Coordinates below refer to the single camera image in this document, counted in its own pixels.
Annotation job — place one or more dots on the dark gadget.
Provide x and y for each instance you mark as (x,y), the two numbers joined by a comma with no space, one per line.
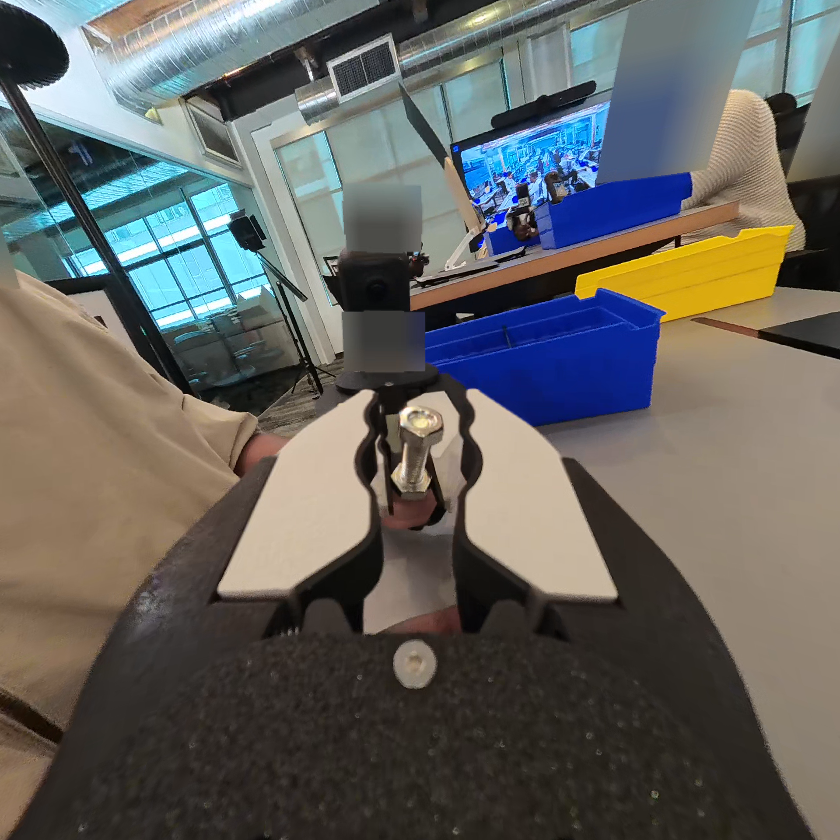
(523,220)

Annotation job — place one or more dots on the white air vent grille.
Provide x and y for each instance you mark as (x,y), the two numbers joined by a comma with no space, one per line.
(364,65)

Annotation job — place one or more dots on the flat screen monitor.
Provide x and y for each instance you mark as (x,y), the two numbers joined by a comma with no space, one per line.
(518,164)

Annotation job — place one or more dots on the black desk mat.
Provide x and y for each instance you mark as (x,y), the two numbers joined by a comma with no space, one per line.
(807,334)

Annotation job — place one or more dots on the blue divided plastic bin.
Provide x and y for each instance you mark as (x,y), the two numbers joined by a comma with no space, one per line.
(558,387)

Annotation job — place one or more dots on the yellow plastic bin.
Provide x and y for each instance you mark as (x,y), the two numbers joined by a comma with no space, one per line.
(689,275)

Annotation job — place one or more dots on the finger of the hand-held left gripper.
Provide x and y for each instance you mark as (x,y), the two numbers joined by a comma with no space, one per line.
(392,459)
(449,472)

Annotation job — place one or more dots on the silver ventilation duct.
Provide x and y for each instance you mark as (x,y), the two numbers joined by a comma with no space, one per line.
(197,46)

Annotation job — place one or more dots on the black video bar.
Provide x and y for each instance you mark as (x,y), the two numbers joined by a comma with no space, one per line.
(544,105)

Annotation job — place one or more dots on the person's left forearm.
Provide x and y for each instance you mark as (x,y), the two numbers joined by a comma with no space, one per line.
(259,453)

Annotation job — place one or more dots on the wooden document stand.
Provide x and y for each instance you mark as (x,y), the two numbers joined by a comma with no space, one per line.
(459,190)

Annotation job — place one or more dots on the silver hex bolt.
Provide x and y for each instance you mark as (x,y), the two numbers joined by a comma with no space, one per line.
(420,423)

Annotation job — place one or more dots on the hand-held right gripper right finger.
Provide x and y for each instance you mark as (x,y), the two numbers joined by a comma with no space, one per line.
(538,518)

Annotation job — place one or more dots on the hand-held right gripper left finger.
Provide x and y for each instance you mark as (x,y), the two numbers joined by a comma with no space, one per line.
(295,518)

